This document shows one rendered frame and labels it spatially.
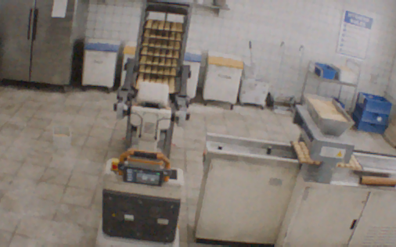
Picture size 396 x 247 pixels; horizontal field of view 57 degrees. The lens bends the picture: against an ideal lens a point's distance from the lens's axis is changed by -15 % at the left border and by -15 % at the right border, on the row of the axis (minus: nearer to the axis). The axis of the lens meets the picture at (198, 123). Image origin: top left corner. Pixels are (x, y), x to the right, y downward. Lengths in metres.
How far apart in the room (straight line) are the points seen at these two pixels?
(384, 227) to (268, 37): 4.36
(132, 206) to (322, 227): 1.52
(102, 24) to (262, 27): 2.67
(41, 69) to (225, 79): 2.86
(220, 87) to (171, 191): 3.87
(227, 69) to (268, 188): 3.40
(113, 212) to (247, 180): 1.04
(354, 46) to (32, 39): 5.51
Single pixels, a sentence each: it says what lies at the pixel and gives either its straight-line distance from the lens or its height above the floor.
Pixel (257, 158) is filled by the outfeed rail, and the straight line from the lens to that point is 3.11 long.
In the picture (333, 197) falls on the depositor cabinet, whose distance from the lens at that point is 3.23.
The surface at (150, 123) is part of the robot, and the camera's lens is 2.91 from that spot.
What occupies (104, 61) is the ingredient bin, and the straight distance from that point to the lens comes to 6.40.
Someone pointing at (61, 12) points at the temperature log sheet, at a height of 1.30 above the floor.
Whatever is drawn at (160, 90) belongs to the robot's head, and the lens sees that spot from 2.92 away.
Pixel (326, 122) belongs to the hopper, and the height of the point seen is 1.29.
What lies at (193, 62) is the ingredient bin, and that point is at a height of 0.69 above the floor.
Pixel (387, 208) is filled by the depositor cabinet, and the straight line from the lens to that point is 3.54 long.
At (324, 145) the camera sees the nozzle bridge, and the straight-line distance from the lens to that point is 2.96.
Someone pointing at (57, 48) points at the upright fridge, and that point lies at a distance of 6.25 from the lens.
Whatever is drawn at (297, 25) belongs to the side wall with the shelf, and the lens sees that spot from 7.12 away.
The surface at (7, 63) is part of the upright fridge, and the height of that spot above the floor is 0.43.
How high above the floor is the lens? 2.21
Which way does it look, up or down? 22 degrees down
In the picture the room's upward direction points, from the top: 10 degrees clockwise
